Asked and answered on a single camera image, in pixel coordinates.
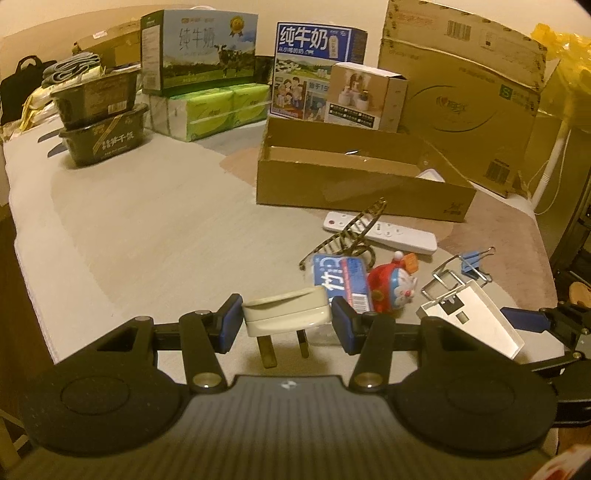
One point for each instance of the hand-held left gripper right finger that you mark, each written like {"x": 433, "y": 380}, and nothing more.
{"x": 342, "y": 325}

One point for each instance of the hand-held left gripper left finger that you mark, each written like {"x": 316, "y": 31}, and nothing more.
{"x": 230, "y": 323}

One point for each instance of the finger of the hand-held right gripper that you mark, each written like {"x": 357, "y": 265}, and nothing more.
{"x": 524, "y": 318}
{"x": 561, "y": 362}

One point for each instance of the blue and white card box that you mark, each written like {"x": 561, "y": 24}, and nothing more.
{"x": 341, "y": 281}

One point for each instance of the white plug adapter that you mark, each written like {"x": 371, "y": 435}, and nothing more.
{"x": 286, "y": 314}

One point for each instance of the red and blue cat toy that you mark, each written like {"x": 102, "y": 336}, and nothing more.
{"x": 392, "y": 288}

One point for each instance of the blue binder clip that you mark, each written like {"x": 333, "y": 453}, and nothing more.
{"x": 472, "y": 263}

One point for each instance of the tortoiseshell hair claw clip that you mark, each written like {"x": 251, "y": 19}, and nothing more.
{"x": 355, "y": 226}

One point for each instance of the white remote control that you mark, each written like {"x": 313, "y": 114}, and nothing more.
{"x": 401, "y": 237}

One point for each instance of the shallow cardboard box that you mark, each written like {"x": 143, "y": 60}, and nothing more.
{"x": 351, "y": 189}

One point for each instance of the dark metal rack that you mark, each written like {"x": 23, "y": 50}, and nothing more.
{"x": 575, "y": 230}

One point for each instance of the white pole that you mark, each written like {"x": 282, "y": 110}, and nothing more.
{"x": 554, "y": 157}

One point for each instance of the small white box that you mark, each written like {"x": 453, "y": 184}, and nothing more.
{"x": 430, "y": 175}

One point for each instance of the green tissue pack bundle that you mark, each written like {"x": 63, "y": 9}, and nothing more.
{"x": 212, "y": 110}

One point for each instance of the large cardboard box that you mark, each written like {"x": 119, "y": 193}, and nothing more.
{"x": 466, "y": 106}

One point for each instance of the dark instant rice bowl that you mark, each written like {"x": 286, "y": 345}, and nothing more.
{"x": 94, "y": 99}
{"x": 104, "y": 138}

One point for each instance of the small beige product box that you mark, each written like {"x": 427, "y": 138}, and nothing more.
{"x": 360, "y": 97}

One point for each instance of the yellow plastic bag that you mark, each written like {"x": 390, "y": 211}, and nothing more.
{"x": 565, "y": 69}

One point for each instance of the blue milk carton box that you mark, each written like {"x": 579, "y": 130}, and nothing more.
{"x": 309, "y": 60}

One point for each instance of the green milk carton box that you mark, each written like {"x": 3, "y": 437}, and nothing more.
{"x": 198, "y": 50}

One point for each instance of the pale yellow folded cloth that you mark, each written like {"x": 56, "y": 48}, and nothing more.
{"x": 39, "y": 108}

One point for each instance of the folded grey towels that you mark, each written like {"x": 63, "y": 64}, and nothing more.
{"x": 74, "y": 69}

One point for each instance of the brown cardboard box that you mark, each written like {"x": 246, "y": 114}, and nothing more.
{"x": 115, "y": 46}

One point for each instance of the black bag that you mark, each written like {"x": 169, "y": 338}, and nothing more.
{"x": 21, "y": 85}

